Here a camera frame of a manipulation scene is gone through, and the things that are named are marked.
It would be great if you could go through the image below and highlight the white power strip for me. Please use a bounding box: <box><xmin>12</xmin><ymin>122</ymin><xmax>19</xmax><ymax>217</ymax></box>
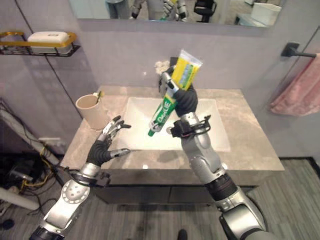
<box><xmin>38</xmin><ymin>137</ymin><xmax>66</xmax><ymax>149</ymax></box>

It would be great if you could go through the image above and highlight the wall mirror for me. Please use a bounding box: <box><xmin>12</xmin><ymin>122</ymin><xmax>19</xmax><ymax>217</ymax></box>
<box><xmin>68</xmin><ymin>0</ymin><xmax>284</xmax><ymax>28</ymax></box>

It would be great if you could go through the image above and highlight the small white crumpled cloth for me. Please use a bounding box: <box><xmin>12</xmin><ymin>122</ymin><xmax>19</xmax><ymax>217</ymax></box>
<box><xmin>154</xmin><ymin>60</ymin><xmax>171</xmax><ymax>74</ymax></box>

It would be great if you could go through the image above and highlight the toothbrush with yellow head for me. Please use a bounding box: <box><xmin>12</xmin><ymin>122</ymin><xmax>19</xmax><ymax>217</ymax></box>
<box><xmin>93</xmin><ymin>90</ymin><xmax>106</xmax><ymax>103</ymax></box>

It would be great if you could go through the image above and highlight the black and gold wall shelf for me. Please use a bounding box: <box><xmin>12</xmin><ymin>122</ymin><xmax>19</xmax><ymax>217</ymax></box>
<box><xmin>0</xmin><ymin>31</ymin><xmax>81</xmax><ymax>58</ymax></box>

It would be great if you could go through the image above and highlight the beige plastic cup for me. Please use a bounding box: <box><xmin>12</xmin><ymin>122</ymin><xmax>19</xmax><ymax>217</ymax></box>
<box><xmin>75</xmin><ymin>94</ymin><xmax>109</xmax><ymax>131</ymax></box>

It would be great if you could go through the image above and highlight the black towel bar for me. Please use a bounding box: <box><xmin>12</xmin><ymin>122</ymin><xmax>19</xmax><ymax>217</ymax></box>
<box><xmin>280</xmin><ymin>42</ymin><xmax>320</xmax><ymax>59</ymax></box>

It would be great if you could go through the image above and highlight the yellow green toothpaste tube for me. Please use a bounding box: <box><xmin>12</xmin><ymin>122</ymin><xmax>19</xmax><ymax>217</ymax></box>
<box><xmin>147</xmin><ymin>49</ymin><xmax>203</xmax><ymax>138</ymax></box>

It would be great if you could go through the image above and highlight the dark vanity cabinet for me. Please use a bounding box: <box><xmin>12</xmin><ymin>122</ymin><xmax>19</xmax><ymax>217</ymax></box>
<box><xmin>94</xmin><ymin>169</ymin><xmax>261</xmax><ymax>206</ymax></box>

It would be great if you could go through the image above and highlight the pink towel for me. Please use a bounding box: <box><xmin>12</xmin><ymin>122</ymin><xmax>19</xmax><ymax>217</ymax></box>
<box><xmin>268</xmin><ymin>53</ymin><xmax>320</xmax><ymax>117</ymax></box>

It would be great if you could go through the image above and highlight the white rectangular sink basin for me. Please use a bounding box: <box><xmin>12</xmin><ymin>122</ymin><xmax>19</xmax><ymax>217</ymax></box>
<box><xmin>116</xmin><ymin>96</ymin><xmax>231</xmax><ymax>152</ymax></box>

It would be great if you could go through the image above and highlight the short white pipe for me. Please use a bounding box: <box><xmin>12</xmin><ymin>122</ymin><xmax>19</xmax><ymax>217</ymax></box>
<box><xmin>0</xmin><ymin>187</ymin><xmax>40</xmax><ymax>211</ymax></box>

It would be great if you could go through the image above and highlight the long white pipe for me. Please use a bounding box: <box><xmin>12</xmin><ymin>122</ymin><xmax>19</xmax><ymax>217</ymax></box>
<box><xmin>0</xmin><ymin>109</ymin><xmax>66</xmax><ymax>166</ymax></box>

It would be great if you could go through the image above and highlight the black device on floor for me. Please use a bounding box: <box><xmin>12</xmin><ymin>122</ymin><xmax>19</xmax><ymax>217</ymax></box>
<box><xmin>8</xmin><ymin>161</ymin><xmax>35</xmax><ymax>182</ymax></box>

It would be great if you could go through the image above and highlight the white soap box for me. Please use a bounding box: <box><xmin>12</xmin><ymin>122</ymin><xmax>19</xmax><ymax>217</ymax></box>
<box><xmin>27</xmin><ymin>31</ymin><xmax>71</xmax><ymax>55</ymax></box>

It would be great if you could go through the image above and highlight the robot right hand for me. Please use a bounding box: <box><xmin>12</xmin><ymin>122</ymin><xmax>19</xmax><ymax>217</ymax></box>
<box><xmin>157</xmin><ymin>65</ymin><xmax>200</xmax><ymax>118</ymax></box>

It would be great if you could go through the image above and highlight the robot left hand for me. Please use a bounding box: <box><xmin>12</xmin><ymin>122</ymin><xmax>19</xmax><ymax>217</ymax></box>
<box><xmin>86</xmin><ymin>115</ymin><xmax>132</xmax><ymax>167</ymax></box>

